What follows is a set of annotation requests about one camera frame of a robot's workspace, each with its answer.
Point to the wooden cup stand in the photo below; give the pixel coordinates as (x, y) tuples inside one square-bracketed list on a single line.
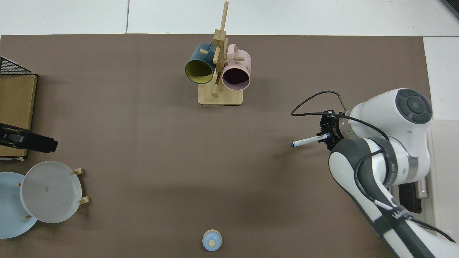
[(220, 98)]

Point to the wooden plate rack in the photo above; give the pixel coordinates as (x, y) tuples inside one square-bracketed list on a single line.
[(84, 200)]

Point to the teal mug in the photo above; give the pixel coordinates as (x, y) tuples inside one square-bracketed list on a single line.
[(195, 57)]

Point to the pale toaster oven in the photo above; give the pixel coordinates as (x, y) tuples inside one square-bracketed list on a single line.
[(444, 161)]

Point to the white marker with blue cap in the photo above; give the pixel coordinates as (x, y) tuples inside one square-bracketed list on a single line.
[(304, 141)]

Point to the pink mug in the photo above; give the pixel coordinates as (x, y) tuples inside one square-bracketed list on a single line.
[(238, 64)]

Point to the grey plate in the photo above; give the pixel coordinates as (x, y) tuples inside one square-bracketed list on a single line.
[(50, 193)]

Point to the brown table cloth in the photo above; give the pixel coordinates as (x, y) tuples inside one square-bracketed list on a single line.
[(143, 143)]

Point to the dark flat device corner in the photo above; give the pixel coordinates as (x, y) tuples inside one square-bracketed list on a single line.
[(453, 5)]

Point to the small blue round bell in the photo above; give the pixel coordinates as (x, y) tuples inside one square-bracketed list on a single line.
[(212, 240)]

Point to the light blue plate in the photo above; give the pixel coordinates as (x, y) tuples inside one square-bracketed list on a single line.
[(9, 208)]

